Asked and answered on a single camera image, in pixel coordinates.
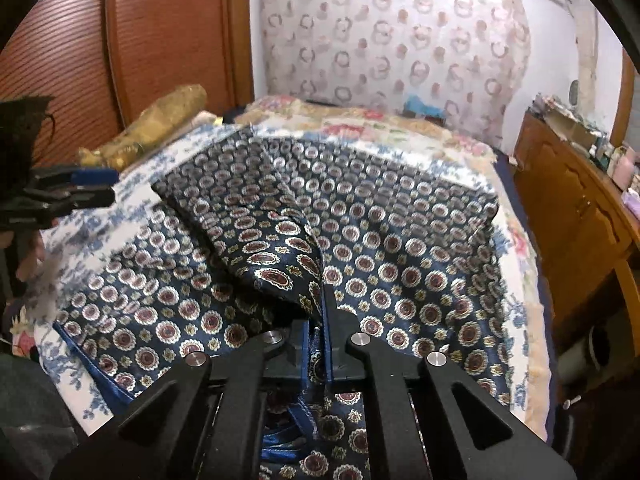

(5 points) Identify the white blue floral sheet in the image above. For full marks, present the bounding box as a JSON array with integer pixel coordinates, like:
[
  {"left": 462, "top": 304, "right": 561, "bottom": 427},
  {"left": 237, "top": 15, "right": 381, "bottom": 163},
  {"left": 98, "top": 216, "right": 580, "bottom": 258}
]
[{"left": 10, "top": 120, "right": 531, "bottom": 436}]

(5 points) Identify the wooden louvered wardrobe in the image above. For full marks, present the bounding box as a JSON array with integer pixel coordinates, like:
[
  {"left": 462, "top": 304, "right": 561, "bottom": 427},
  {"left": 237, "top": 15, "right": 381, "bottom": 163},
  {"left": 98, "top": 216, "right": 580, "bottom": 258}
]
[{"left": 0, "top": 0, "right": 256, "bottom": 196}]

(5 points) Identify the person's left hand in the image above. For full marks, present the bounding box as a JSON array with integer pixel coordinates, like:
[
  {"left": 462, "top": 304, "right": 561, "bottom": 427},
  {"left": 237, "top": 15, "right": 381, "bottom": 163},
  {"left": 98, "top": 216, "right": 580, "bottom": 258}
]
[{"left": 17, "top": 230, "right": 47, "bottom": 281}]

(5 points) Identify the navy medallion-print satin pajama top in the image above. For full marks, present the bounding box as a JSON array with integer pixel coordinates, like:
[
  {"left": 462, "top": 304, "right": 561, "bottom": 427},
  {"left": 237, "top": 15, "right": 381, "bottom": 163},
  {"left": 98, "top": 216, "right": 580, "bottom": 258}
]
[{"left": 52, "top": 132, "right": 516, "bottom": 480}]

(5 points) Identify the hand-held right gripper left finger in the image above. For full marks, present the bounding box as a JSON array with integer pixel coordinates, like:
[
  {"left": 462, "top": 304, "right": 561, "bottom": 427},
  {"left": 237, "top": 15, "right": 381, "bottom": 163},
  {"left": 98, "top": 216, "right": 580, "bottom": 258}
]
[{"left": 65, "top": 317, "right": 313, "bottom": 480}]

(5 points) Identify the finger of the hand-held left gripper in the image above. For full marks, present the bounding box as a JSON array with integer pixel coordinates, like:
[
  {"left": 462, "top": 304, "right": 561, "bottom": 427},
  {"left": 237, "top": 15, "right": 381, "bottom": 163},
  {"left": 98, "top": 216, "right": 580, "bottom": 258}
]
[
  {"left": 32, "top": 165, "right": 120, "bottom": 187},
  {"left": 25, "top": 185, "right": 117, "bottom": 211}
]

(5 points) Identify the ring-patterned curtain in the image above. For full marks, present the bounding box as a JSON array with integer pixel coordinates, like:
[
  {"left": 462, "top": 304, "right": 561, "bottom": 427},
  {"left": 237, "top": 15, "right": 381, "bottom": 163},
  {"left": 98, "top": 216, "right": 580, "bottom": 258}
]
[{"left": 260, "top": 0, "right": 531, "bottom": 136}]

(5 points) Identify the clutter on cabinet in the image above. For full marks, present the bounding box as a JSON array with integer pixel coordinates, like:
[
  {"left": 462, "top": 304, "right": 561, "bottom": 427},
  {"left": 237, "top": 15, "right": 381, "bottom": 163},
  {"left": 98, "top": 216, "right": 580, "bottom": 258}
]
[{"left": 532, "top": 80, "right": 640, "bottom": 221}]

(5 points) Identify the teal cloth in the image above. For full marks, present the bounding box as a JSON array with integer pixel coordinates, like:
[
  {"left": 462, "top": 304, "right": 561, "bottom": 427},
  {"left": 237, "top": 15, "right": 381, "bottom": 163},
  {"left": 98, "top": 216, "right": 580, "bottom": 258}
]
[{"left": 402, "top": 94, "right": 446, "bottom": 121}]

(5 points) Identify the gold bolster pillow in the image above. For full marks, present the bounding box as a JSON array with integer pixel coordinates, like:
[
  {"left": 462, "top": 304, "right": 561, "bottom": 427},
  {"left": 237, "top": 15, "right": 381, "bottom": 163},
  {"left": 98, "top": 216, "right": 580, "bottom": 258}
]
[{"left": 77, "top": 84, "right": 208, "bottom": 168}]

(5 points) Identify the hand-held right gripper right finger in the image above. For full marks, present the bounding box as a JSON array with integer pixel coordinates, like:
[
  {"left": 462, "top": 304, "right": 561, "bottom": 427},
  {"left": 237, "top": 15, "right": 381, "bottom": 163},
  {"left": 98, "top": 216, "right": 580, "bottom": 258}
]
[{"left": 320, "top": 282, "right": 578, "bottom": 480}]

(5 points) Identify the person's dark clothing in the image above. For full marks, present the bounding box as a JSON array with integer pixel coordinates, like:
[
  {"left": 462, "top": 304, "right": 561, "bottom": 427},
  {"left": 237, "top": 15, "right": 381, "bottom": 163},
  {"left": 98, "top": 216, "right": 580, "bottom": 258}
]
[{"left": 0, "top": 352, "right": 81, "bottom": 480}]

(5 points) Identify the wooden cabinet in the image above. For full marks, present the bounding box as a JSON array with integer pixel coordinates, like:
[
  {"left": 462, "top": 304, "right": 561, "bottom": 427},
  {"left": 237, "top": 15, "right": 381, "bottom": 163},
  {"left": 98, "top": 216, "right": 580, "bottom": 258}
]
[{"left": 512, "top": 110, "right": 640, "bottom": 356}]

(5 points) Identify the dark blue bed sheet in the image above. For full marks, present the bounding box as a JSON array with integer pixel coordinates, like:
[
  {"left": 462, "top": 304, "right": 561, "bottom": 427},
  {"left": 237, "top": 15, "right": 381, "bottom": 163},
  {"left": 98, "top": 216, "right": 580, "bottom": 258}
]
[{"left": 492, "top": 150, "right": 566, "bottom": 456}]

